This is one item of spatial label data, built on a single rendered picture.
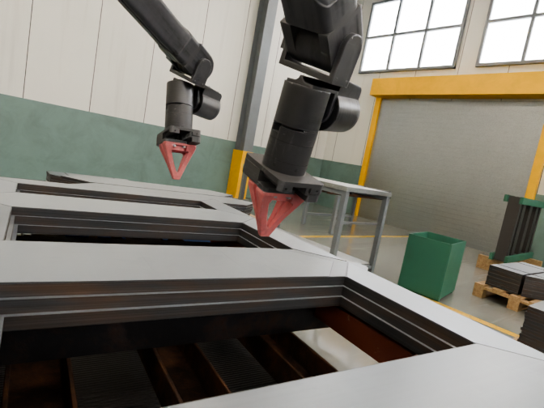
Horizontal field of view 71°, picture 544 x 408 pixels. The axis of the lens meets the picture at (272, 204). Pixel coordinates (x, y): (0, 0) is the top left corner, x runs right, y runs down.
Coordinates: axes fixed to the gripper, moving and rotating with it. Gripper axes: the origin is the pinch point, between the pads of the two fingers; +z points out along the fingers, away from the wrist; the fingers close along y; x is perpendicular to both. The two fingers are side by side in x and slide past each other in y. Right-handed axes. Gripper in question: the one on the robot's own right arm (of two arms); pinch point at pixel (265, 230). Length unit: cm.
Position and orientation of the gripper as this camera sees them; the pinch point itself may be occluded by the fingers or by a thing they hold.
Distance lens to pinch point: 52.0
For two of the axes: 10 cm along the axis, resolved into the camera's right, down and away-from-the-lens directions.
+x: -8.5, -0.5, -5.2
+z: -2.7, 9.0, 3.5
